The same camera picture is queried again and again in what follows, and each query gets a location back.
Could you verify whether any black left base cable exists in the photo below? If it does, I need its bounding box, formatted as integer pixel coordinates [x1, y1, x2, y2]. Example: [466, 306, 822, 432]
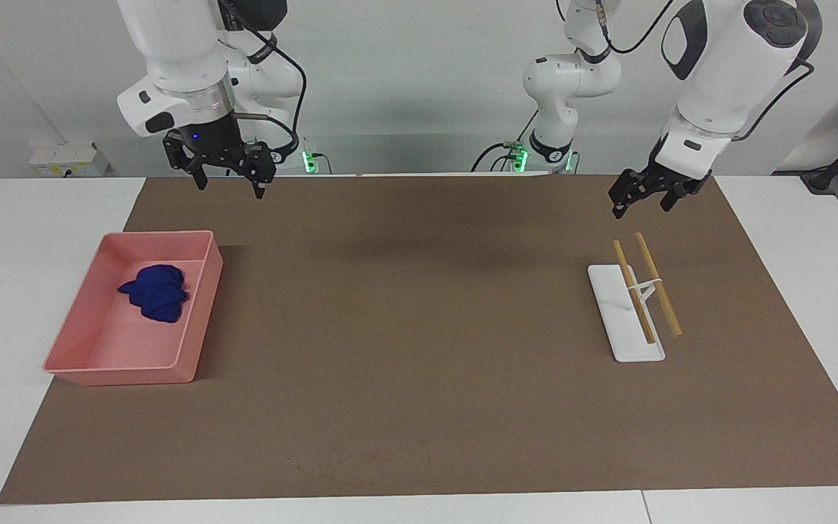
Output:
[471, 108, 542, 174]

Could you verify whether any white wall socket strip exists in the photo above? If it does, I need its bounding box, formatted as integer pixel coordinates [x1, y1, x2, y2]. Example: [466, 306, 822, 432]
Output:
[28, 141, 111, 178]

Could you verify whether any white towel rack base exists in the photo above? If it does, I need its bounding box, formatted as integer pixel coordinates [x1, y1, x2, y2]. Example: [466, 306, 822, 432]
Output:
[586, 263, 667, 364]

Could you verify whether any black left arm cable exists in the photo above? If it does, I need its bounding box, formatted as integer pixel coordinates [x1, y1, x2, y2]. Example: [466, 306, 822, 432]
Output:
[554, 0, 817, 143]

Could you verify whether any brown table mat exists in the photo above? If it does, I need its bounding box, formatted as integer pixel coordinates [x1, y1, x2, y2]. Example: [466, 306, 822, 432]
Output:
[0, 175, 838, 506]

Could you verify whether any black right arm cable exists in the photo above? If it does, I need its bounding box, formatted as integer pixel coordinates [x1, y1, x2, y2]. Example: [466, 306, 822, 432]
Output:
[215, 0, 309, 158]

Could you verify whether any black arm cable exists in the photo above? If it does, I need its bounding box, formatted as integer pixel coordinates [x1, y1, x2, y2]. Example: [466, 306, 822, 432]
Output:
[554, 0, 817, 143]
[215, 0, 309, 158]

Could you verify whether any pink plastic bin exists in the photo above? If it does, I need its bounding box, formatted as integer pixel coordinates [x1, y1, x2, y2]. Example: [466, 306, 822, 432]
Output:
[42, 230, 225, 387]

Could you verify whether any blue towel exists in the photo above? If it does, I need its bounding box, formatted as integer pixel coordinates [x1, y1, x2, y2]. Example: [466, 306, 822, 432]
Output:
[118, 264, 192, 324]

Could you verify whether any wooden rack rod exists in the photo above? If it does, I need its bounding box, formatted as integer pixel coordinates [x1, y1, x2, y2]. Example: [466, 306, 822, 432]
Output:
[634, 231, 684, 338]
[612, 239, 657, 346]

